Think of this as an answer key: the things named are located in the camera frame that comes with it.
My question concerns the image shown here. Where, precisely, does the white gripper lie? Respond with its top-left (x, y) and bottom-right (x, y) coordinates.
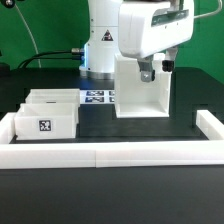
top-left (118, 0), bottom-right (194, 82)

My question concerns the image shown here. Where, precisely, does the white drawer cabinet frame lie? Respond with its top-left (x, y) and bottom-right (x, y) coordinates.
top-left (114, 53), bottom-right (171, 118)

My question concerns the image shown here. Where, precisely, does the white front drawer box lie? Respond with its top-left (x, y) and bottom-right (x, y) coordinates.
top-left (14, 103), bottom-right (78, 140)

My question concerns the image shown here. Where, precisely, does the white drawer box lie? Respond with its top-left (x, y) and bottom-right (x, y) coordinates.
top-left (14, 103), bottom-right (78, 140)
top-left (25, 89), bottom-right (80, 106)

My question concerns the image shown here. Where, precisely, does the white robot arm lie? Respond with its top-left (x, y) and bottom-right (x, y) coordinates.
top-left (79, 0), bottom-right (194, 79)

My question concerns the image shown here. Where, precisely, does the white rear drawer box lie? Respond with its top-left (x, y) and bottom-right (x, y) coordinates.
top-left (25, 89), bottom-right (80, 106)

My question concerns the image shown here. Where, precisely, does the fiducial marker sheet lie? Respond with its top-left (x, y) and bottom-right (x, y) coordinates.
top-left (80, 90), bottom-right (115, 104)

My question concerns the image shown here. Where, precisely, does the white U-shaped boundary fence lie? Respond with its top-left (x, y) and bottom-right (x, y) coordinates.
top-left (0, 110), bottom-right (224, 169)

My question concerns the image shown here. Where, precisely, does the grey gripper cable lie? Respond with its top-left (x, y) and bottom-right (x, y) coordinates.
top-left (193, 7), bottom-right (224, 20)

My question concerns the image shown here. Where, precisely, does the black cable with connector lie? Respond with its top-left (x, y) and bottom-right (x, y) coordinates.
top-left (17, 48), bottom-right (86, 69)

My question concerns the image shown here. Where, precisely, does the thin white cable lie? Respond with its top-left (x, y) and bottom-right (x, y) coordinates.
top-left (13, 3), bottom-right (43, 69)

